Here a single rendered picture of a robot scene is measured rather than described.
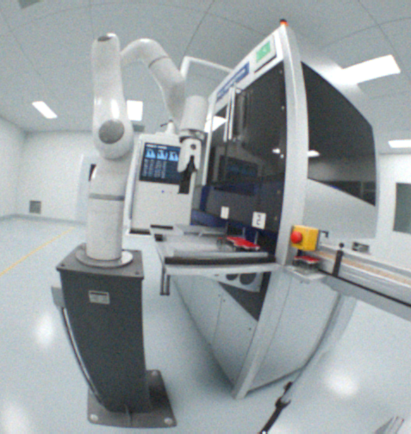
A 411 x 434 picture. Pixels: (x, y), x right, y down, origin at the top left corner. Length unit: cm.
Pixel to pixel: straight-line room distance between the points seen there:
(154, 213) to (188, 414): 141
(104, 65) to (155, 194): 108
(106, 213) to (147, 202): 97
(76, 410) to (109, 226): 103
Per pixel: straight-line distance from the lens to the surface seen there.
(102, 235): 56
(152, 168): 151
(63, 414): 123
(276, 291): 74
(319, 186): 80
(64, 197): 655
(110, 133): 52
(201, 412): 119
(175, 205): 152
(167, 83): 69
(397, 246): 518
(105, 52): 72
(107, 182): 55
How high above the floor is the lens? 107
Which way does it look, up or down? 4 degrees down
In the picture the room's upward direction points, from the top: 7 degrees clockwise
